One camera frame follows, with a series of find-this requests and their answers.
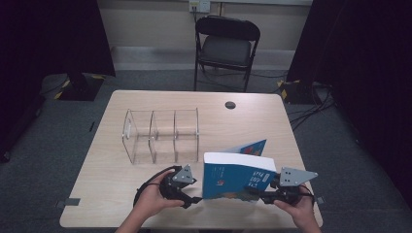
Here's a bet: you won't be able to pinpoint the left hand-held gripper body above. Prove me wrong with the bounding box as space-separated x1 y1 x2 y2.
159 164 198 204

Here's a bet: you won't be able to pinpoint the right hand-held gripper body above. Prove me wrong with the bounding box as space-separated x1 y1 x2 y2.
269 166 320 205

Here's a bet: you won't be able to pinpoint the blue paperback book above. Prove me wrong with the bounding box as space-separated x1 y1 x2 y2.
202 139 278 203

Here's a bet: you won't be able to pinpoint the clear acrylic book rack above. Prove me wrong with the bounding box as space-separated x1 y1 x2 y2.
120 108 200 165

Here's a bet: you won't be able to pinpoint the person's right hand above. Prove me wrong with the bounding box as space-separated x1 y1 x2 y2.
273 185 317 226

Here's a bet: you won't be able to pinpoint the person's left hand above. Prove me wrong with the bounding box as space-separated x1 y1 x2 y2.
137 169 186 221

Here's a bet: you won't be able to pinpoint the yellow black striped stand base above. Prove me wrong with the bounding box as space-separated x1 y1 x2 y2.
276 79 315 105

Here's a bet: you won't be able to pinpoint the black folding chair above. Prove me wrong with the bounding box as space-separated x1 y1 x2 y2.
193 15 261 93

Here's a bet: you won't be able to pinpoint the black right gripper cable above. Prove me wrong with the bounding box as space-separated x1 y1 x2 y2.
298 184 316 206

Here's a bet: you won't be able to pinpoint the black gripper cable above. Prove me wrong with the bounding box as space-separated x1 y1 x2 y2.
132 165 183 208
298 184 316 206

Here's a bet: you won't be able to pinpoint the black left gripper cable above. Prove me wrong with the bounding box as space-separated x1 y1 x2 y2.
132 165 183 208

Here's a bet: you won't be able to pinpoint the black floor cables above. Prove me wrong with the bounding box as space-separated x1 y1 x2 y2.
287 82 336 131

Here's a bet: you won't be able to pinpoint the white wall outlet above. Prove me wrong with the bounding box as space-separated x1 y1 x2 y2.
189 0 212 15

